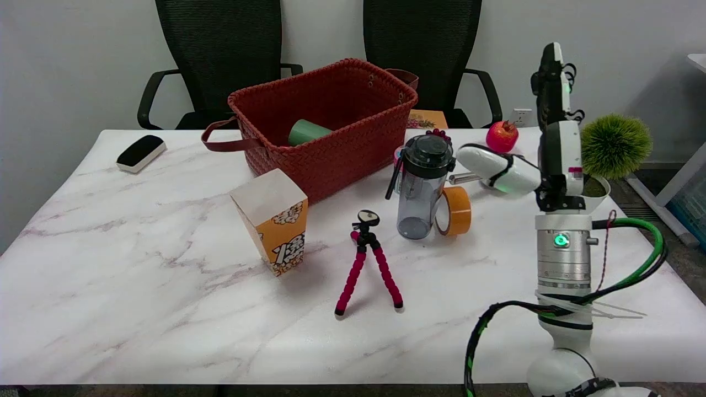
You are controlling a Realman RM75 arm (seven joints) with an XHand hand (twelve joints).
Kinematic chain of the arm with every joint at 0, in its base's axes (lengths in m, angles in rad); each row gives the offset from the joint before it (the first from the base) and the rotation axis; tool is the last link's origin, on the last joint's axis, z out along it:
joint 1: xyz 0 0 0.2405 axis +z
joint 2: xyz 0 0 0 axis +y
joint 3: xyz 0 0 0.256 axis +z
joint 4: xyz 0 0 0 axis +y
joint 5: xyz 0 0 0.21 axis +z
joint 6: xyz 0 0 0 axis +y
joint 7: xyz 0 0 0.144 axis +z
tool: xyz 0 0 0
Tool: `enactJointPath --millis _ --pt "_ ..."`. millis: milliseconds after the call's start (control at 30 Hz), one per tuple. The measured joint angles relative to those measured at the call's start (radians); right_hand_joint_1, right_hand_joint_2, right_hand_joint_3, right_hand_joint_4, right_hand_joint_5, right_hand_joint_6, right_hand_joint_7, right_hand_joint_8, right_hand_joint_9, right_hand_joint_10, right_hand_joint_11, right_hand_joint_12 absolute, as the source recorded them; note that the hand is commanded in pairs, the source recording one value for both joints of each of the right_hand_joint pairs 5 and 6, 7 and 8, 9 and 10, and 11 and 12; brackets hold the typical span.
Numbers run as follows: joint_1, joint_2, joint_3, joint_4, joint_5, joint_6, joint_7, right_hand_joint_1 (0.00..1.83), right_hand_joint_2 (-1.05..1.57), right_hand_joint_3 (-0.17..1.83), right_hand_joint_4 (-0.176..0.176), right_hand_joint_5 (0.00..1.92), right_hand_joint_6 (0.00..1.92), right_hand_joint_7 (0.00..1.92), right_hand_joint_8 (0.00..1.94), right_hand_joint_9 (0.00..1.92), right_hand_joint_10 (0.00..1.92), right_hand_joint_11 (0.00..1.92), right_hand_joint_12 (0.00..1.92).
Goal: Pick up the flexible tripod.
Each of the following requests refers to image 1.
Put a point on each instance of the black mesh office chair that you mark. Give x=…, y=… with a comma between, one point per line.
x=220, y=49
x=424, y=44

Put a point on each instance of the green ball plant white pot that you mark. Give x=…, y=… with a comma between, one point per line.
x=615, y=146

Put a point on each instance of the red black flexible tripod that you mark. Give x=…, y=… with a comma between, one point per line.
x=358, y=270

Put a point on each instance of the white desk frame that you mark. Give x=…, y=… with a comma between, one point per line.
x=681, y=176

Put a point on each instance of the white wall socket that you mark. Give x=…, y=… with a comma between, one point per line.
x=520, y=117

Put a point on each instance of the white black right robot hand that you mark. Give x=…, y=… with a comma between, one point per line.
x=561, y=154

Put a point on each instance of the black white board eraser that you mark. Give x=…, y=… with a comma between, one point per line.
x=140, y=153

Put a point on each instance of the red woven basket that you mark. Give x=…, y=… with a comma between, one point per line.
x=331, y=149

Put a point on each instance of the blue storage bin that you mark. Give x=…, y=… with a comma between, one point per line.
x=696, y=212

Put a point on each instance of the orange white popcorn box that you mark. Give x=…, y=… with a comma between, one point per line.
x=276, y=220

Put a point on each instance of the green cup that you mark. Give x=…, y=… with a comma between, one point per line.
x=306, y=132

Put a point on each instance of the red pomegranate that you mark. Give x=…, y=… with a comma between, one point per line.
x=502, y=138

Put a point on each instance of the orange pineapple print box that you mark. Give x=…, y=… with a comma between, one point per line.
x=433, y=119

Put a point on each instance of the dark red grape bunch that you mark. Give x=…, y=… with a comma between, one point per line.
x=438, y=134

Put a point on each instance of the small pink blue object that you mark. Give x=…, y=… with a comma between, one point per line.
x=397, y=156

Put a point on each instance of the orange tape roll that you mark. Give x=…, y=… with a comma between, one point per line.
x=460, y=212

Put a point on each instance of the clear bottle with dark lid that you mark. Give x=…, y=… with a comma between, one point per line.
x=422, y=193

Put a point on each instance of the white zip tie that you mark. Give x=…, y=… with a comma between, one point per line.
x=612, y=314

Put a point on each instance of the silver metal scoop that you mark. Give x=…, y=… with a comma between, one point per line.
x=463, y=178

